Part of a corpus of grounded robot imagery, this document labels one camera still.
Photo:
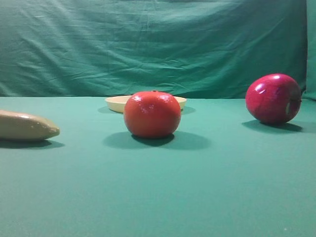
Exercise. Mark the red apple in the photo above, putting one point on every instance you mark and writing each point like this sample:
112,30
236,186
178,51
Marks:
274,99

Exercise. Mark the yellow plate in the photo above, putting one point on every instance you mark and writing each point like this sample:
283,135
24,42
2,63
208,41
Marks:
117,103

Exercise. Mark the green backdrop cloth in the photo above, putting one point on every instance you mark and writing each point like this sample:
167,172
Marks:
191,48

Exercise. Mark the green table cloth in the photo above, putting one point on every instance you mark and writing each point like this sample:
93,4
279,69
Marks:
222,174

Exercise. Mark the pale yellow banana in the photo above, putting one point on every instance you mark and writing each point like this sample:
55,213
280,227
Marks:
26,127

